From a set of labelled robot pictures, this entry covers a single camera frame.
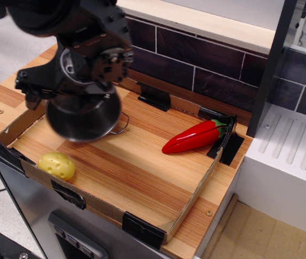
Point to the yellow toy potato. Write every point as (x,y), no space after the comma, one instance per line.
(57,164)

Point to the cardboard fence with black tape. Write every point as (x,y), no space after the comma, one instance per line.
(179,194)

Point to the light wooden shelf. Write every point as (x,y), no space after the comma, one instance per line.
(224,30)

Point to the toy oven front panel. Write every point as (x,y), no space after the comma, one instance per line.
(72,242)

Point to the white toy sink drainboard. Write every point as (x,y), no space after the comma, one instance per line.
(272,178)

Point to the stainless steel metal pot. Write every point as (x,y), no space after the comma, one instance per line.
(86,118)

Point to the dark grey vertical post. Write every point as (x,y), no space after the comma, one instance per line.
(283,39)

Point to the red toy chili pepper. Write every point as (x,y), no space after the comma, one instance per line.
(203,134)

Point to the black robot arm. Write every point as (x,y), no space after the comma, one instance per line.
(94,49)

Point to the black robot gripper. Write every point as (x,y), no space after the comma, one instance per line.
(73,75)

